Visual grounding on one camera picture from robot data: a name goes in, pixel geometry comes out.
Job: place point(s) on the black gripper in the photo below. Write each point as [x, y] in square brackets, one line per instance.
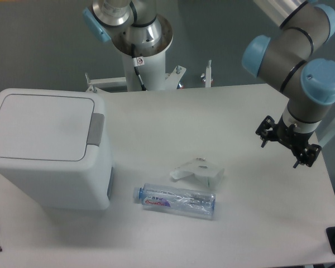
[297, 143]

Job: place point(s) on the white trash can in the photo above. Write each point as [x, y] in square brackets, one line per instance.
[54, 146]

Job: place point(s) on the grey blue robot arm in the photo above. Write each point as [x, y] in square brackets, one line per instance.
[284, 63]

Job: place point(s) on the crumpled white paper carton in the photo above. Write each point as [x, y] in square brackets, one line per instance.
[208, 174]

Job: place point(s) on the clear plastic water bottle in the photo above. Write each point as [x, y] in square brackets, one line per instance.
[183, 202]

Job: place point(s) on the white frame bracket with bolt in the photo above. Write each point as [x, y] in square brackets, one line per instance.
[206, 77]

